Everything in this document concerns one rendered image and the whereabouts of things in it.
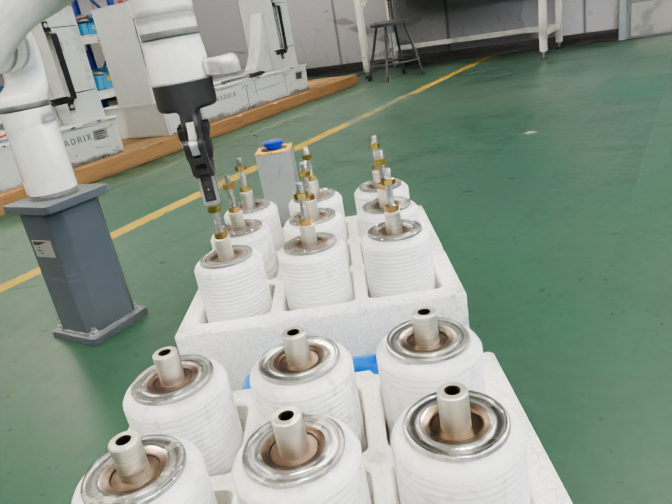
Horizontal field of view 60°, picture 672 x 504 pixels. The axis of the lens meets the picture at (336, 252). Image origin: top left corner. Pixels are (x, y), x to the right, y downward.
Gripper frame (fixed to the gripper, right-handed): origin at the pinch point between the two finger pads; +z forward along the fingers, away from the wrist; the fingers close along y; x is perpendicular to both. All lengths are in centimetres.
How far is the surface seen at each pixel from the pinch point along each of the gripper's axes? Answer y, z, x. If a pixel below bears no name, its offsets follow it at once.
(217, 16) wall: -659, -40, 0
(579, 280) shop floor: -15, 35, 62
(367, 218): -5.2, 10.6, 21.5
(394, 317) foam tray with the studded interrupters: 11.2, 19.0, 20.1
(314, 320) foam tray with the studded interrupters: 9.6, 17.7, 9.8
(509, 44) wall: -444, 31, 253
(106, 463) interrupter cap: 39.6, 9.4, -8.9
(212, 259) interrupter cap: 0.1, 9.8, -2.0
